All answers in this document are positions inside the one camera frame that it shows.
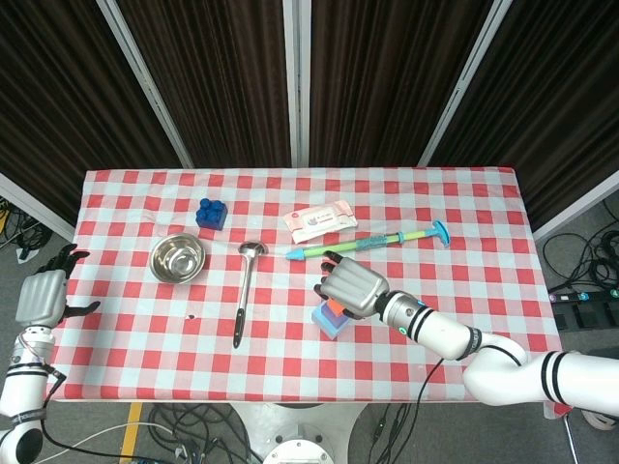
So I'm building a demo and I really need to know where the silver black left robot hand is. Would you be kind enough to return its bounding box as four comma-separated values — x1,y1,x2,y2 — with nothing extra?
15,244,102,329

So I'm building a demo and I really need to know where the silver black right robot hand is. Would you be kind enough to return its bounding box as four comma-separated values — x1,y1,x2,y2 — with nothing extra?
313,250,391,321

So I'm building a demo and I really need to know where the purple foam cube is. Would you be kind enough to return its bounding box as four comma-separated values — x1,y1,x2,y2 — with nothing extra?
321,304,349,328

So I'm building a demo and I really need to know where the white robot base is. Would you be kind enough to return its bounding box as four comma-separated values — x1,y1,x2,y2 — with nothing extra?
226,401,368,464

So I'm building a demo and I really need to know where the large light blue cube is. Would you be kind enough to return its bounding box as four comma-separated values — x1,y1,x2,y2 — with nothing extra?
311,306,350,342

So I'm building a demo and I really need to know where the green blue toy water pump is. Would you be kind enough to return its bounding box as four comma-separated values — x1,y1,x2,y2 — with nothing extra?
283,219,452,263

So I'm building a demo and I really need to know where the pink white wet wipes pack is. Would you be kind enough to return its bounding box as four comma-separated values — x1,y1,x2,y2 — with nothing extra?
282,199,359,245

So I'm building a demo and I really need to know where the red white checkered tablecloth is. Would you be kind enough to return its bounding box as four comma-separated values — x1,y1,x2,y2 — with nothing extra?
50,166,575,420

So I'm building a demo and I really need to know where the stainless steel bowl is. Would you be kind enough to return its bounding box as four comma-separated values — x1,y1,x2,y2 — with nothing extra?
148,232,206,286

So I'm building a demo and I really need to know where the dark blue building block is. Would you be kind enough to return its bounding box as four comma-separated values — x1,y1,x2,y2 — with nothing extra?
195,196,229,232

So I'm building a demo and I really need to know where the dark brown partition panel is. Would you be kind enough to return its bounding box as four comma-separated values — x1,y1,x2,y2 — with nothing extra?
309,0,494,168
0,0,183,226
432,0,619,223
118,0,294,169

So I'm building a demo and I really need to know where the black floor cable bundle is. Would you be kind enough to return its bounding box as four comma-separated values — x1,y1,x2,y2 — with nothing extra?
541,200,619,294
0,197,54,265
144,401,265,464

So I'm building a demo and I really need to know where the white partition bottom rail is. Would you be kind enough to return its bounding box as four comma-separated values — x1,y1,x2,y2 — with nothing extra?
0,172,76,241
531,168,619,243

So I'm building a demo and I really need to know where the steel ladle black handle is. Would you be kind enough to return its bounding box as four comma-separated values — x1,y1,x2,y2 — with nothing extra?
232,241,269,350

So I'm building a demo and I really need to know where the white partition post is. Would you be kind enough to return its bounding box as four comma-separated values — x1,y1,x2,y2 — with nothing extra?
418,0,515,168
282,0,311,169
95,0,194,169

